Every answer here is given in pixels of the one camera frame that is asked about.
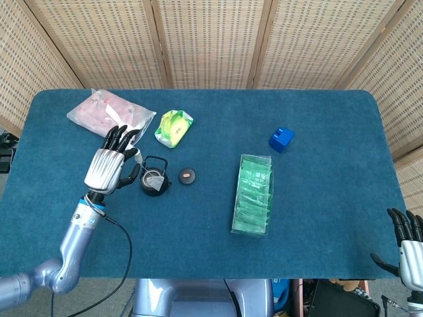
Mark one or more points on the clear box of green tea sachets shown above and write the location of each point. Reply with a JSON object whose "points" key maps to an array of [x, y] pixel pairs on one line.
{"points": [[252, 198]]}

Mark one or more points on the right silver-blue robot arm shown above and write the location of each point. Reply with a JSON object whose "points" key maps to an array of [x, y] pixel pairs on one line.
{"points": [[415, 303]]}

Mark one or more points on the blue carpet table cover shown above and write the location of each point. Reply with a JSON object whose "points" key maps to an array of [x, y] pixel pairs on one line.
{"points": [[211, 251]]}

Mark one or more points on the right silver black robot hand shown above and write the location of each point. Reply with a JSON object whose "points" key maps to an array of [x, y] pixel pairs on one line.
{"points": [[413, 261]]}

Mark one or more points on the black case under table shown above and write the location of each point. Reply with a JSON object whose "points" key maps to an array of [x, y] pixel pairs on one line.
{"points": [[340, 302]]}

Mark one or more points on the black cast iron teapot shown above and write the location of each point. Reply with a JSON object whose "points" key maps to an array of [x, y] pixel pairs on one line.
{"points": [[153, 192]]}

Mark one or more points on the woven rattan folding screen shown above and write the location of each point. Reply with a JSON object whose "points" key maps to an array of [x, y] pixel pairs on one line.
{"points": [[211, 43]]}

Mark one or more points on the silver-blue robot torso base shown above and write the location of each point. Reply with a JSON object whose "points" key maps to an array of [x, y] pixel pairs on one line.
{"points": [[198, 297]]}

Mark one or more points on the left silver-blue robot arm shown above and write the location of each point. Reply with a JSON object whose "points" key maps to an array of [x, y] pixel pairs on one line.
{"points": [[74, 244]]}

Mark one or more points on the green yellow snack packet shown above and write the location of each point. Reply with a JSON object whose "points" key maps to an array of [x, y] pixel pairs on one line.
{"points": [[173, 128]]}

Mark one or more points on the clear bag with pink contents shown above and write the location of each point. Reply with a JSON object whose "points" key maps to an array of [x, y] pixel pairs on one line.
{"points": [[92, 112]]}

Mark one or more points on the blue plastic container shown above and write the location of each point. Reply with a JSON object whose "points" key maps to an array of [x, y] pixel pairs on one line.
{"points": [[281, 294]]}

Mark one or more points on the small blue box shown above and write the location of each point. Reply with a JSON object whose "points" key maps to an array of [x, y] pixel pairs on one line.
{"points": [[281, 140]]}

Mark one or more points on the black teapot lid orange knob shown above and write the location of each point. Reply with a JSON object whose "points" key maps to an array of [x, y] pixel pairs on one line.
{"points": [[187, 176]]}

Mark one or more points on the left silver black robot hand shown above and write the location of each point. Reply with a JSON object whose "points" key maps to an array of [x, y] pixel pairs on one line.
{"points": [[104, 168]]}

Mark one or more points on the black equipment on floor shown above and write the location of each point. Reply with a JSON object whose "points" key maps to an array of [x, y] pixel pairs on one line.
{"points": [[6, 155]]}

